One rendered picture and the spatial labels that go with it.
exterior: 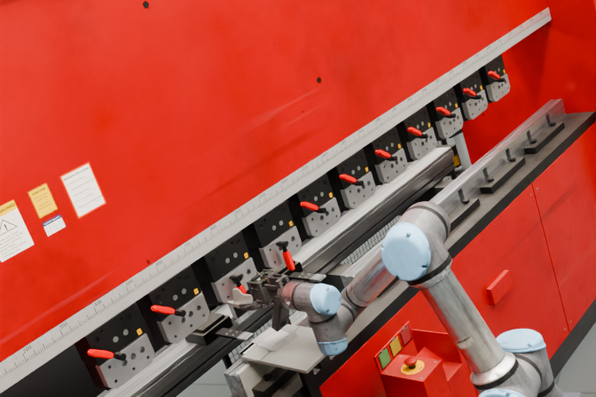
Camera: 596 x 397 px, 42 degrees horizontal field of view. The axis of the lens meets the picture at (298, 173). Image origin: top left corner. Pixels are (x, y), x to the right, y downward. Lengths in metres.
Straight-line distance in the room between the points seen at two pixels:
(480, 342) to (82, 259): 0.96
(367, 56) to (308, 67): 0.30
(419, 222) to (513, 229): 1.48
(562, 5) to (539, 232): 1.07
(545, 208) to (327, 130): 1.26
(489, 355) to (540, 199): 1.64
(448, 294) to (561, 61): 2.26
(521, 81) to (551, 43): 0.26
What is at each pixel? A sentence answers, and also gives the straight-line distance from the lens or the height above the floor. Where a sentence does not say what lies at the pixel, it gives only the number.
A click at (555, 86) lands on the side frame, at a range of 3.93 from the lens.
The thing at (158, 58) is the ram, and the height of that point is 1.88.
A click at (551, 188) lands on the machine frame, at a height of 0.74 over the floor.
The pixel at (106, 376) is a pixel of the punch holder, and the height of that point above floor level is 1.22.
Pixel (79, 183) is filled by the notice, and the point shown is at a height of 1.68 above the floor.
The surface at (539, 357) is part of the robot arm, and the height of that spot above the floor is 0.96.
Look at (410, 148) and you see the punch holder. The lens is 2.84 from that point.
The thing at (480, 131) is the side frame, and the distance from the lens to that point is 4.22.
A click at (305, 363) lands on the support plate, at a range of 2.15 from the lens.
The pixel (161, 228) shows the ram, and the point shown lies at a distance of 2.07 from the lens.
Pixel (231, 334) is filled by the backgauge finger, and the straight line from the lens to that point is 2.44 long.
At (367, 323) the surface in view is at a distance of 2.50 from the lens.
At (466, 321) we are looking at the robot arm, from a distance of 1.80.
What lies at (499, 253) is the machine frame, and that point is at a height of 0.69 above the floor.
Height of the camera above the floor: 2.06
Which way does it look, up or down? 16 degrees down
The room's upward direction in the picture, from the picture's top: 19 degrees counter-clockwise
